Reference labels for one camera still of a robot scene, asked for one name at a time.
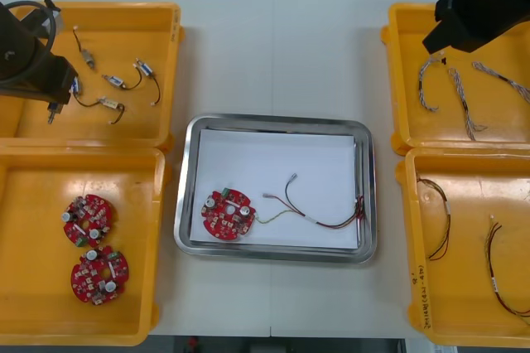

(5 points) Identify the white label solenoid with cable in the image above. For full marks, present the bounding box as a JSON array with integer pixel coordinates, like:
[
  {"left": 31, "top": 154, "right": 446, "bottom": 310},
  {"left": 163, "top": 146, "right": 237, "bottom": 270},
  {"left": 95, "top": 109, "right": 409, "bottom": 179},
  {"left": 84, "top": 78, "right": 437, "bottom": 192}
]
[{"left": 95, "top": 96, "right": 127, "bottom": 125}]

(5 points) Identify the blue-white twisted wire harness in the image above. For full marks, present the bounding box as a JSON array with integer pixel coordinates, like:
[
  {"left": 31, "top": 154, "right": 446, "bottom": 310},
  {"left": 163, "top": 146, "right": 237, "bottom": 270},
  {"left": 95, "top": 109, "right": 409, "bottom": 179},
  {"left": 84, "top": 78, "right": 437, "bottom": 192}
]
[
  {"left": 447, "top": 67, "right": 489, "bottom": 142},
  {"left": 471, "top": 60, "right": 530, "bottom": 106},
  {"left": 417, "top": 53, "right": 451, "bottom": 114}
]

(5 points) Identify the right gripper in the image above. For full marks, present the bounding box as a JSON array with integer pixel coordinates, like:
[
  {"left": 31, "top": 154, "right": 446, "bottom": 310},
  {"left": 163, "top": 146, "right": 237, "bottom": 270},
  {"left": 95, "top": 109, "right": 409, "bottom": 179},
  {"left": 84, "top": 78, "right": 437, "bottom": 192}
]
[{"left": 422, "top": 0, "right": 530, "bottom": 55}]

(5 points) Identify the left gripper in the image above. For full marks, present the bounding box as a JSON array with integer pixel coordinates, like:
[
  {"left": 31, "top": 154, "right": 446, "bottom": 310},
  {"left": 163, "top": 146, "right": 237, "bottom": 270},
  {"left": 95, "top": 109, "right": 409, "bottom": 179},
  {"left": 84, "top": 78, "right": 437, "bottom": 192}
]
[{"left": 23, "top": 54, "right": 80, "bottom": 106}]

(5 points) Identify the white paper sheet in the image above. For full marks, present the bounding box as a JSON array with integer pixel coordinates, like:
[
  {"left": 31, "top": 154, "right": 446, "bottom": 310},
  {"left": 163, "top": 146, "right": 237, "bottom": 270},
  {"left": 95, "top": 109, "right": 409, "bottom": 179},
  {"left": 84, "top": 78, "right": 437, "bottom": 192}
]
[{"left": 190, "top": 128, "right": 364, "bottom": 249}]

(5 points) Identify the red black green-yellow wire harness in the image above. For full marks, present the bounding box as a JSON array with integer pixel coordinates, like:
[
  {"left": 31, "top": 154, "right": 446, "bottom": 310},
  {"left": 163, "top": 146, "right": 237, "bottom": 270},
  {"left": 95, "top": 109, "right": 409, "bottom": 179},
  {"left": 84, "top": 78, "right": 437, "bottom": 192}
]
[
  {"left": 415, "top": 176, "right": 452, "bottom": 263},
  {"left": 253, "top": 172, "right": 368, "bottom": 231},
  {"left": 483, "top": 215, "right": 530, "bottom": 327}
]

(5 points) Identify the round red circuit board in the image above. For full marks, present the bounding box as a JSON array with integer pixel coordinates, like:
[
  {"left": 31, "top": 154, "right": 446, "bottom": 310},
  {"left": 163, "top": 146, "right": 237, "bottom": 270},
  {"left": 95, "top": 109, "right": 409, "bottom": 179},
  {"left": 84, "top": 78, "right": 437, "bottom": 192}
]
[
  {"left": 200, "top": 187, "right": 256, "bottom": 243},
  {"left": 62, "top": 194, "right": 116, "bottom": 249},
  {"left": 70, "top": 245, "right": 130, "bottom": 307}
]

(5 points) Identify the blue label solenoid with cable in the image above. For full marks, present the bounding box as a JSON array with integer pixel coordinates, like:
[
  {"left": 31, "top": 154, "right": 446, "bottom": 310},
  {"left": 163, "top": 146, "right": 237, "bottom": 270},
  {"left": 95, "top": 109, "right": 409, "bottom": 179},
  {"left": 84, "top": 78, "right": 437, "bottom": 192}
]
[
  {"left": 132, "top": 57, "right": 161, "bottom": 107},
  {"left": 70, "top": 77, "right": 102, "bottom": 108},
  {"left": 101, "top": 67, "right": 144, "bottom": 91}
]

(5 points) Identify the yellow-orange plastic bin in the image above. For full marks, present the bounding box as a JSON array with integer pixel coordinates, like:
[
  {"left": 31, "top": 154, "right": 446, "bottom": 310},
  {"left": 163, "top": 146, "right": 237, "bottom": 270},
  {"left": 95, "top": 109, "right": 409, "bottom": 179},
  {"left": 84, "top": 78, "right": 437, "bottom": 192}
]
[
  {"left": 380, "top": 2, "right": 530, "bottom": 157},
  {"left": 394, "top": 147, "right": 530, "bottom": 348},
  {"left": 0, "top": 1, "right": 184, "bottom": 152},
  {"left": 0, "top": 146, "right": 167, "bottom": 348}
]

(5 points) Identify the bare metal solenoid with cable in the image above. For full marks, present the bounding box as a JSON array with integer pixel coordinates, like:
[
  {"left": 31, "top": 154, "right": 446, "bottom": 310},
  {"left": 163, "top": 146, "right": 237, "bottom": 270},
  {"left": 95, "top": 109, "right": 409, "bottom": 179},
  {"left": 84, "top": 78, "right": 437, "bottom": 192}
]
[
  {"left": 72, "top": 26, "right": 96, "bottom": 69},
  {"left": 46, "top": 100, "right": 64, "bottom": 125}
]

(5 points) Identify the steel tray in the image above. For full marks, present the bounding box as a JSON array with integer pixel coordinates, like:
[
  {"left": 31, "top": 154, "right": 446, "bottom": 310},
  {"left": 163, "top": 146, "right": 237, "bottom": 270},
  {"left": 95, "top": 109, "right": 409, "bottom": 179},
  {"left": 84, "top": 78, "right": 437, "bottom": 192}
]
[{"left": 173, "top": 113, "right": 379, "bottom": 264}]

